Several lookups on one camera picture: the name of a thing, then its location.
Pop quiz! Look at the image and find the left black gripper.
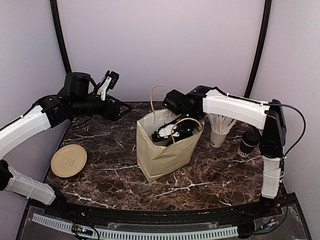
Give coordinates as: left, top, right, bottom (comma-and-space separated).
71, 93, 132, 121

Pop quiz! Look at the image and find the cream paper carry bag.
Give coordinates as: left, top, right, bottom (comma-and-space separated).
136, 85, 205, 183

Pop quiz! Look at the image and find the white straws bundle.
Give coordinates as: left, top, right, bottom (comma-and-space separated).
207, 113, 237, 135

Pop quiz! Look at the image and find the black paper coffee cup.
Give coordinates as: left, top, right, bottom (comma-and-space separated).
238, 142, 256, 158

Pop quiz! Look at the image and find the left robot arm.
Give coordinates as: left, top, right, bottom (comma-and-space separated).
0, 70, 132, 218

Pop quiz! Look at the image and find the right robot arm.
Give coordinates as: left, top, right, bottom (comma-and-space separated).
163, 85, 289, 217

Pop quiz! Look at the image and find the beige round plate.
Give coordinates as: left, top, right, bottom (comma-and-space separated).
50, 144, 87, 178

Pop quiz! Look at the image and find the white paper cup holder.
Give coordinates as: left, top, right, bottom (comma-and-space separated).
210, 130, 229, 148

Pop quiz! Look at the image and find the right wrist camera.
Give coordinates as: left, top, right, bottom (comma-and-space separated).
151, 123, 180, 143

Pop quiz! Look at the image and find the left black frame post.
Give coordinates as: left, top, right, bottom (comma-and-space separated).
49, 0, 72, 74

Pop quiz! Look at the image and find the black frame post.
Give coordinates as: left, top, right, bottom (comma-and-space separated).
244, 0, 272, 98
49, 0, 72, 74

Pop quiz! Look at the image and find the black front rail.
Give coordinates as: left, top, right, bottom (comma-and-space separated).
48, 198, 272, 225

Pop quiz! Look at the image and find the grey slotted cable duct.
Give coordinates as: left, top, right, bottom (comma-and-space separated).
31, 213, 239, 240

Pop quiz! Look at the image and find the right black frame post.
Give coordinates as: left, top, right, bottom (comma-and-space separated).
244, 0, 272, 98

